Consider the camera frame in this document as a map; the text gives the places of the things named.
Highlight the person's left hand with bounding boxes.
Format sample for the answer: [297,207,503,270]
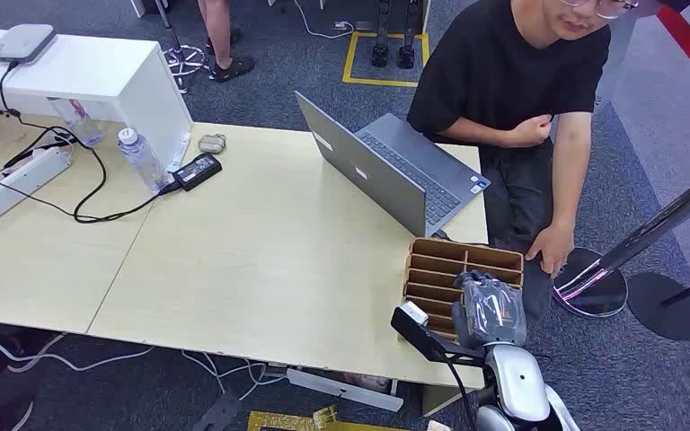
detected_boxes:
[524,223,576,279]

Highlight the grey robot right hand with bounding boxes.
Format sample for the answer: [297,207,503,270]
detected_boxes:
[452,270,528,351]

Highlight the person's right hand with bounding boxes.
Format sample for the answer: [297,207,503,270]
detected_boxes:
[509,114,554,149]

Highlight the person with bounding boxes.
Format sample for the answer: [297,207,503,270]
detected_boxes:
[197,0,257,84]
[406,0,641,325]

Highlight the wooden slotted card organizer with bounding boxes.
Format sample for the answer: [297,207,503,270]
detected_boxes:
[402,237,526,343]

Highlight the person's glasses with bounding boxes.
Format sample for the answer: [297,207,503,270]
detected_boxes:
[559,0,641,20]

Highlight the pale table leg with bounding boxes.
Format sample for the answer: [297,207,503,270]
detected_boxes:
[420,383,473,418]

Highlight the black stanchion base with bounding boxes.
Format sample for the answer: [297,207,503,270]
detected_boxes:
[626,270,690,342]

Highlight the black stand leg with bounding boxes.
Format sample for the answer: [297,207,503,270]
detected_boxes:
[371,0,392,69]
[397,0,421,71]

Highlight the grey open laptop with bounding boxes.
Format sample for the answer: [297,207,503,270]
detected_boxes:
[295,91,492,239]

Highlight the white metal bar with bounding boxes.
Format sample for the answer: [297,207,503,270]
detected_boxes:
[285,367,406,414]

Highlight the yellow board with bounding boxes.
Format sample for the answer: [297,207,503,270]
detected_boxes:
[246,405,411,431]

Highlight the black metal plate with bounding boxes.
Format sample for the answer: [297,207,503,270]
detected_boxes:
[190,392,243,431]

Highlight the beige earbuds case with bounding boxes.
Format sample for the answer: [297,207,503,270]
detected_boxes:
[197,134,227,155]

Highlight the black power adapter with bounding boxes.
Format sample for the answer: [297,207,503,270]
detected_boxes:
[172,153,224,193]

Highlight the clear water bottle white cap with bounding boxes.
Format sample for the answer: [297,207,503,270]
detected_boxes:
[117,128,173,196]

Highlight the white desk riser shelf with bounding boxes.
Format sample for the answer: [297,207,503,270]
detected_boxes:
[0,26,195,173]

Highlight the white power strip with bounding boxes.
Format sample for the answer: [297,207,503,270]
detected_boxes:
[0,146,74,227]

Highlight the grey flat box device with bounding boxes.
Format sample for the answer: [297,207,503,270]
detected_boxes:
[0,23,58,66]

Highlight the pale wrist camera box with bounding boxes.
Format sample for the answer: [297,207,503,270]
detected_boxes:
[400,301,430,327]

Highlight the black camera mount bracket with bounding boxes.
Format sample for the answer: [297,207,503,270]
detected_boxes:
[390,306,489,365]

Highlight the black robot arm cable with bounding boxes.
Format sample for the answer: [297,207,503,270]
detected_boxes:
[445,359,481,431]

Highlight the white floor cable with plug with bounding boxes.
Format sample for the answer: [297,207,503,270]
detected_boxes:
[293,0,356,40]

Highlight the black power cable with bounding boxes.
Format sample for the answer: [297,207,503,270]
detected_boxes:
[0,59,182,225]

